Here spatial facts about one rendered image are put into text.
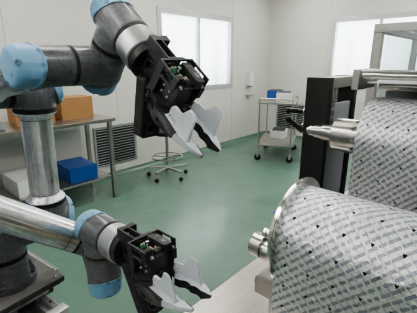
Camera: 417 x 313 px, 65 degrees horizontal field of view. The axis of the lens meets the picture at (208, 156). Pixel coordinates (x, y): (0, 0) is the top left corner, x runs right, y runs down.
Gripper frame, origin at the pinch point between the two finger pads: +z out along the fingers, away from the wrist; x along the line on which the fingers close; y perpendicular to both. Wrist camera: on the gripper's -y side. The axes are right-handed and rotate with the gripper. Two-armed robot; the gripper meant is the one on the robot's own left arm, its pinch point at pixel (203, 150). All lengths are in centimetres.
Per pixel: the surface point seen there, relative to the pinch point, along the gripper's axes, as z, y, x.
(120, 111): -227, -254, 201
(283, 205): 15.1, 8.9, -4.4
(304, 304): 25.5, 3.4, -5.8
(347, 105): 3.2, 8.1, 40.3
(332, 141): 9.5, 7.4, 22.4
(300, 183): 14.0, 10.2, -0.3
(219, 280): 16, -161, 113
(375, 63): -12, 8, 96
